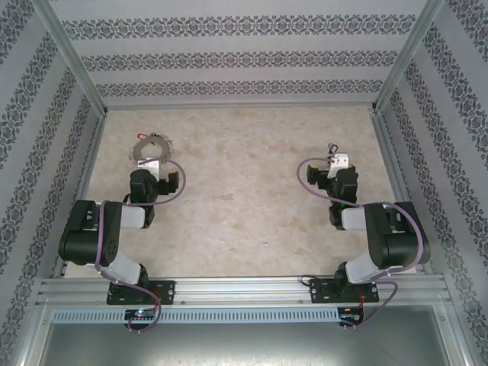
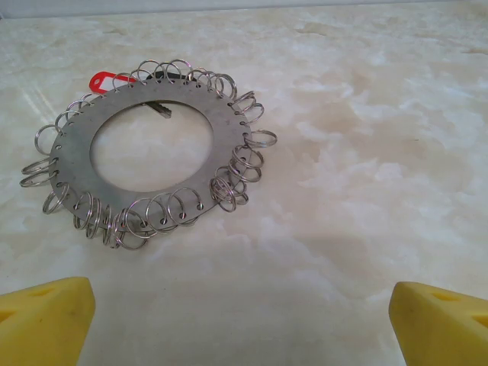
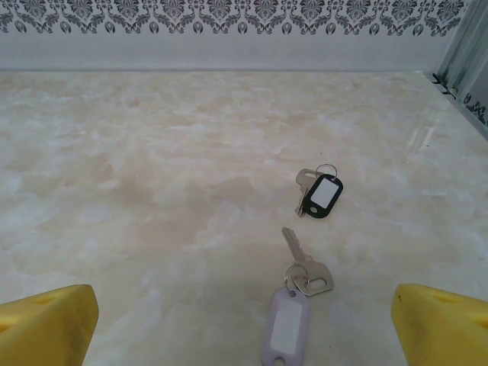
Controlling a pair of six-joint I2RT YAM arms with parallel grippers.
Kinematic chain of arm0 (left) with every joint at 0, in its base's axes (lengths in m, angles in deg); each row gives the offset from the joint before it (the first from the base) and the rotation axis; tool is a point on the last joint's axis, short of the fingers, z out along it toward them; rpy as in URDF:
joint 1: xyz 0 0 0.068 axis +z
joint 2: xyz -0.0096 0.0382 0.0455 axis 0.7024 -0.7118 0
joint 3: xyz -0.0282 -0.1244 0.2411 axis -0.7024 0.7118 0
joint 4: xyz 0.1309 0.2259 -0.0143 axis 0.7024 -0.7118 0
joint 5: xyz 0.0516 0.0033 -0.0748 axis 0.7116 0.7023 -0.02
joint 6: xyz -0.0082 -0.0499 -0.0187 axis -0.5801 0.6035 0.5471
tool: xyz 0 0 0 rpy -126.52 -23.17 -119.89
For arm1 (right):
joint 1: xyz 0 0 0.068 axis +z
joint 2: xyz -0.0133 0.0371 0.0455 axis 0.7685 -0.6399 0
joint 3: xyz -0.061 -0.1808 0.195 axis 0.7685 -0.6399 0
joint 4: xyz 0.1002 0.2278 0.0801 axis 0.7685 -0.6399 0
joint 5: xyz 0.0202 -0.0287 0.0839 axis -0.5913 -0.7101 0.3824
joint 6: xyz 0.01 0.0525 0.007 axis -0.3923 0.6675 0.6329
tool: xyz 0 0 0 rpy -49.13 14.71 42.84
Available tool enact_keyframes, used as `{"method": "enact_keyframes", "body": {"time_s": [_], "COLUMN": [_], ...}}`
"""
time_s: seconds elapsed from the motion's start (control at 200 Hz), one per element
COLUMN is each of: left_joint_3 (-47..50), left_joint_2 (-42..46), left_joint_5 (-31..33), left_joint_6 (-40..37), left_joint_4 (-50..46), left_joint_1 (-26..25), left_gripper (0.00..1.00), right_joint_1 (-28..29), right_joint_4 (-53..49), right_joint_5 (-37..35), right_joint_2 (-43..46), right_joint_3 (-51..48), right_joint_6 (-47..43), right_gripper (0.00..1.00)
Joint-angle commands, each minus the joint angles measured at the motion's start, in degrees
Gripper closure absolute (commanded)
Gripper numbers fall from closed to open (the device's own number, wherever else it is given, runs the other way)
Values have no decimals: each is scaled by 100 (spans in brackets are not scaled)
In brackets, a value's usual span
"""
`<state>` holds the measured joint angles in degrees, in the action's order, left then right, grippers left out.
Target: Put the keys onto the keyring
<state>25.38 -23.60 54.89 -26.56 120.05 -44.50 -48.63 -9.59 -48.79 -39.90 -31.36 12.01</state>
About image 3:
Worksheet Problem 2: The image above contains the black key tag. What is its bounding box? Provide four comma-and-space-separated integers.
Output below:
303, 173, 345, 220

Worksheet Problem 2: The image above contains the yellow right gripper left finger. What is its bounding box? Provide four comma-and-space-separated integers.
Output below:
0, 283, 100, 366

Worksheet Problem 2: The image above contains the aluminium frame post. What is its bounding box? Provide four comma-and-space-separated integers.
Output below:
437, 0, 488, 101

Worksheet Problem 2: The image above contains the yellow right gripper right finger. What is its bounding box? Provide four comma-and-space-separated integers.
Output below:
392, 282, 488, 366

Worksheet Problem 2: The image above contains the small metal split ring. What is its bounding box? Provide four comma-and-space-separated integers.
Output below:
315, 162, 339, 181
284, 263, 310, 295

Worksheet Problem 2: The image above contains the purple key tag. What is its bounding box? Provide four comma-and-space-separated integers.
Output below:
260, 287, 312, 366

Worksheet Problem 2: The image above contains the aluminium side rail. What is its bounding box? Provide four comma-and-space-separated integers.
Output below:
431, 70, 488, 143

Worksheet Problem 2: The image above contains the silver key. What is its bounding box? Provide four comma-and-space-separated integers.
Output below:
294, 168, 325, 219
281, 226, 335, 298

